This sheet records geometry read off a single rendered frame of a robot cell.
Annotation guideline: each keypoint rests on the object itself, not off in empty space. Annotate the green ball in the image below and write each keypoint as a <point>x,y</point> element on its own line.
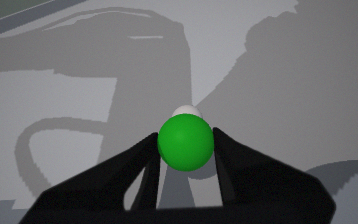
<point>185,142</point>

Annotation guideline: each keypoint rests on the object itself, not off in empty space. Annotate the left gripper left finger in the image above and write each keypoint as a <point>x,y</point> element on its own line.
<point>103,186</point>

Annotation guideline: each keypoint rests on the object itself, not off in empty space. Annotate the grey table edge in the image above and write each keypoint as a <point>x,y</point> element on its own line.
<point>33,13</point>

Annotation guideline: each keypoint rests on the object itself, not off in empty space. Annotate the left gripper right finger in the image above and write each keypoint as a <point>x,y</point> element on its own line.
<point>260,179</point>

